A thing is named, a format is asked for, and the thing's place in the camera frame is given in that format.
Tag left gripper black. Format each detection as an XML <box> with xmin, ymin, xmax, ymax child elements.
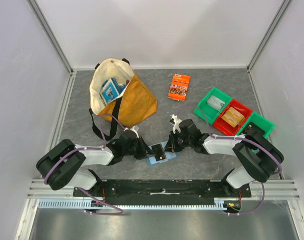
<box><xmin>123</xmin><ymin>135</ymin><xmax>156</xmax><ymax>160</ymax></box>

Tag blue card holder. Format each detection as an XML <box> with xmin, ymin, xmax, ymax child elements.
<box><xmin>146</xmin><ymin>141</ymin><xmax>179</xmax><ymax>167</ymax></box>

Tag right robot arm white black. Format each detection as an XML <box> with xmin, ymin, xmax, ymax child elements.
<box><xmin>164</xmin><ymin>114</ymin><xmax>284</xmax><ymax>197</ymax></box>

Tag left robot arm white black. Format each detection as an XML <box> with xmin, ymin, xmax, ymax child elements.
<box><xmin>36</xmin><ymin>128</ymin><xmax>154</xmax><ymax>197</ymax></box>

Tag silver cards in bin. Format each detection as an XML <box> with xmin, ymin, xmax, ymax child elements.
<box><xmin>207</xmin><ymin>95</ymin><xmax>225</xmax><ymax>111</ymax></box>

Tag gold cards in bin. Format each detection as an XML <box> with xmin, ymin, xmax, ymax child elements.
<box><xmin>221</xmin><ymin>107</ymin><xmax>244</xmax><ymax>128</ymax></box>

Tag black cards in bin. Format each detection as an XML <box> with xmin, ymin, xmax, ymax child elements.
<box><xmin>242</xmin><ymin>122</ymin><xmax>260</xmax><ymax>135</ymax></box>

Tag tan tote bag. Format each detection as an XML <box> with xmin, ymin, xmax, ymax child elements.
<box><xmin>89</xmin><ymin>58</ymin><xmax>157</xmax><ymax>141</ymax></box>

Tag green bin far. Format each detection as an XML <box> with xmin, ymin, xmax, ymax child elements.
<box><xmin>194</xmin><ymin>87</ymin><xmax>232</xmax><ymax>125</ymax></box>

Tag green bin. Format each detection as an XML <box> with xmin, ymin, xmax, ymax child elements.
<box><xmin>194</xmin><ymin>87</ymin><xmax>232</xmax><ymax>125</ymax></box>
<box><xmin>237</xmin><ymin>112</ymin><xmax>275</xmax><ymax>139</ymax></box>

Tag red bin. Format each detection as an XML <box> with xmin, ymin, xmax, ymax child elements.
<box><xmin>212</xmin><ymin>99</ymin><xmax>253</xmax><ymax>136</ymax></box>

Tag orange screw box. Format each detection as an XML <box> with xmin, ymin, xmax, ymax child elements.
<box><xmin>168</xmin><ymin>74</ymin><xmax>190</xmax><ymax>101</ymax></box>

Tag blue box in bag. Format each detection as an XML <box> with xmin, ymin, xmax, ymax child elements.
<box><xmin>100</xmin><ymin>78</ymin><xmax>126</xmax><ymax>105</ymax></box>

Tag green bin near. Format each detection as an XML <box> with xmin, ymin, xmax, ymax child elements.
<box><xmin>237</xmin><ymin>112</ymin><xmax>275</xmax><ymax>139</ymax></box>

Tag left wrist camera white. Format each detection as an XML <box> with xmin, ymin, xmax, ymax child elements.
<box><xmin>124</xmin><ymin>125</ymin><xmax>139</xmax><ymax>138</ymax></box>

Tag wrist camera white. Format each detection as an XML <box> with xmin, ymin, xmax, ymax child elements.
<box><xmin>124</xmin><ymin>125</ymin><xmax>139</xmax><ymax>138</ymax></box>
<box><xmin>170</xmin><ymin>114</ymin><xmax>182</xmax><ymax>134</ymax></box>

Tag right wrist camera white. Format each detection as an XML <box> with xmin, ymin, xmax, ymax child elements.
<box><xmin>170</xmin><ymin>114</ymin><xmax>182</xmax><ymax>134</ymax></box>

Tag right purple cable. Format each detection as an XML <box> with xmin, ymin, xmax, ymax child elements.
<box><xmin>176</xmin><ymin>104</ymin><xmax>284</xmax><ymax>216</ymax></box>

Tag slotted cable duct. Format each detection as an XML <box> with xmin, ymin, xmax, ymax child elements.
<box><xmin>38</xmin><ymin>198</ymin><xmax>229</xmax><ymax>210</ymax></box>

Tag left aluminium frame post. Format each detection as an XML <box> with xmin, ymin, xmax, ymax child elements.
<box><xmin>26</xmin><ymin>0</ymin><xmax>74</xmax><ymax>75</ymax></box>

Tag aluminium frame post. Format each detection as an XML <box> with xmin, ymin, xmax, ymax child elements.
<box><xmin>26</xmin><ymin>0</ymin><xmax>74</xmax><ymax>75</ymax></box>
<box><xmin>246</xmin><ymin>0</ymin><xmax>292</xmax><ymax>73</ymax></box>

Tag right aluminium frame post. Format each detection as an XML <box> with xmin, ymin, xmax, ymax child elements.
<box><xmin>246</xmin><ymin>0</ymin><xmax>292</xmax><ymax>73</ymax></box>

